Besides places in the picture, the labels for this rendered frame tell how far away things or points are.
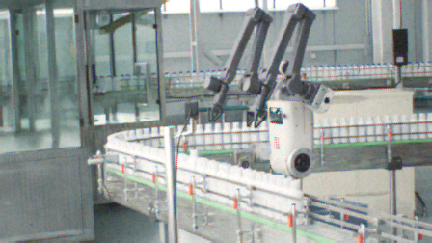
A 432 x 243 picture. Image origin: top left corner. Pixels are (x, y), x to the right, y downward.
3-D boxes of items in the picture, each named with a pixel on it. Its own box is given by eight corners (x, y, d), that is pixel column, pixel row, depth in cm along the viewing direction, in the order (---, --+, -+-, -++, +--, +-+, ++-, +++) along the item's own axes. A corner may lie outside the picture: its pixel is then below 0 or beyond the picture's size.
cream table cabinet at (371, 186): (395, 208, 929) (392, 88, 918) (416, 220, 868) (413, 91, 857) (285, 216, 920) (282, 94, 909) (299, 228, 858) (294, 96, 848)
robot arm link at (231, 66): (265, 11, 504) (255, 13, 515) (256, 5, 502) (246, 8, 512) (234, 83, 497) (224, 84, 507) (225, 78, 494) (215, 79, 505)
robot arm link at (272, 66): (308, 7, 463) (296, 9, 473) (299, 0, 461) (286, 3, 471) (276, 85, 455) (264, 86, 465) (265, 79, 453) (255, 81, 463)
